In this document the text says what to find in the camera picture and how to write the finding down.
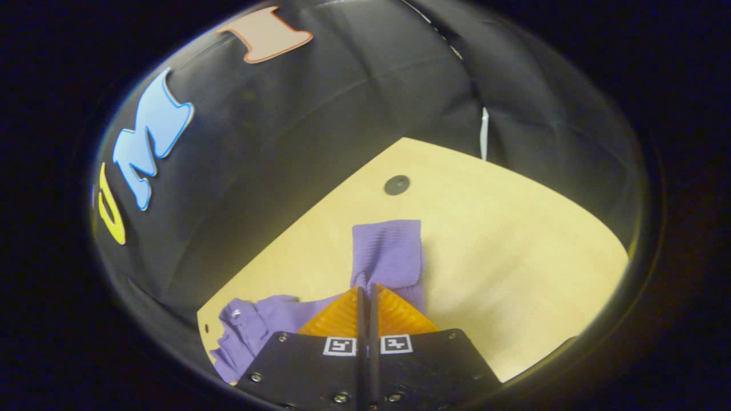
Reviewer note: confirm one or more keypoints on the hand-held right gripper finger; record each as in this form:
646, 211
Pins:
361, 365
374, 365

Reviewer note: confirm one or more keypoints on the purple button shirt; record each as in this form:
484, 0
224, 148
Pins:
388, 251

